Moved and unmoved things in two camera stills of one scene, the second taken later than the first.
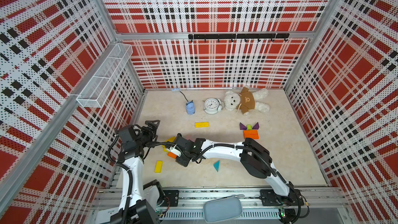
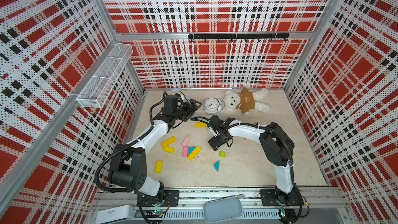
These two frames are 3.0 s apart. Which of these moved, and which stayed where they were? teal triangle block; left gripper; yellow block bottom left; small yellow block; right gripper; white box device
Moved: right gripper; left gripper
Stayed: teal triangle block; white box device; yellow block bottom left; small yellow block
